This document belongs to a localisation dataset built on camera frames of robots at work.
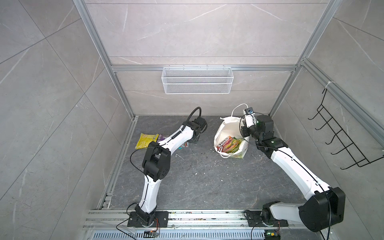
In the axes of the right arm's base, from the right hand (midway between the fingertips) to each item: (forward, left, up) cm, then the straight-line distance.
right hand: (244, 119), depth 81 cm
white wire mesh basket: (+35, +25, +3) cm, 43 cm away
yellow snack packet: (+4, +62, -22) cm, 66 cm away
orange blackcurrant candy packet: (-3, +11, -25) cm, 27 cm away
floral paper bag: (-14, +5, -6) cm, 16 cm away
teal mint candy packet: (-4, +35, -19) cm, 40 cm away
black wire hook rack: (-26, -39, +4) cm, 47 cm away
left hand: (+2, +32, -16) cm, 35 cm away
